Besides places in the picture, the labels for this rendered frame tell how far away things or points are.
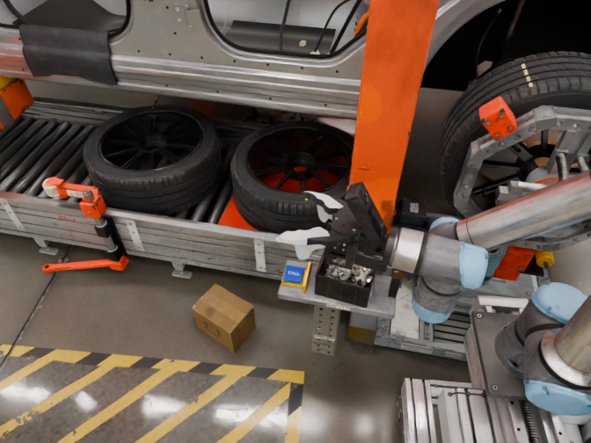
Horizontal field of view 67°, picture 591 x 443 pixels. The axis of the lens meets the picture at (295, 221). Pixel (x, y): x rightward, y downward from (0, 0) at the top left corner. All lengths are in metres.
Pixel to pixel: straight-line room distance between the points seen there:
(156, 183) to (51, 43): 0.77
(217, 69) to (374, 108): 0.88
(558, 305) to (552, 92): 0.70
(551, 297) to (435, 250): 0.36
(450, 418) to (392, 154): 0.74
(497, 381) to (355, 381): 0.92
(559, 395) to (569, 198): 0.36
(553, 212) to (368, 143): 0.69
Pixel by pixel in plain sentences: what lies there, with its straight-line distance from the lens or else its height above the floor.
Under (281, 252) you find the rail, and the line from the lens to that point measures 1.95.
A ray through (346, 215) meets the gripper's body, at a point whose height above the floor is 1.24.
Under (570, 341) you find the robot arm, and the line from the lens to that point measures 0.93.
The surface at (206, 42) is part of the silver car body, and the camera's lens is 2.00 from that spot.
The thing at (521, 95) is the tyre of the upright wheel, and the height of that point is 1.13.
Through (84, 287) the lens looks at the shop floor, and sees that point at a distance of 2.47.
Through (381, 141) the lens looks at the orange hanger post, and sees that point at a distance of 1.39.
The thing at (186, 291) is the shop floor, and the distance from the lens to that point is 2.29.
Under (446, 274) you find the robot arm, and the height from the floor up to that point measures 1.22.
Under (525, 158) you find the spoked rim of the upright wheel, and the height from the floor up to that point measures 0.89.
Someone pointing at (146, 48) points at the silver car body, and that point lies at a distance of 2.14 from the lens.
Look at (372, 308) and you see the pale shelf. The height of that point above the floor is 0.45.
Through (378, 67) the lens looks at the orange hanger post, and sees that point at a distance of 1.27.
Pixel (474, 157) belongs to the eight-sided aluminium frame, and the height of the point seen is 0.95.
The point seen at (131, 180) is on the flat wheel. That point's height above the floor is 0.50.
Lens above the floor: 1.82
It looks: 46 degrees down
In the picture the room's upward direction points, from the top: straight up
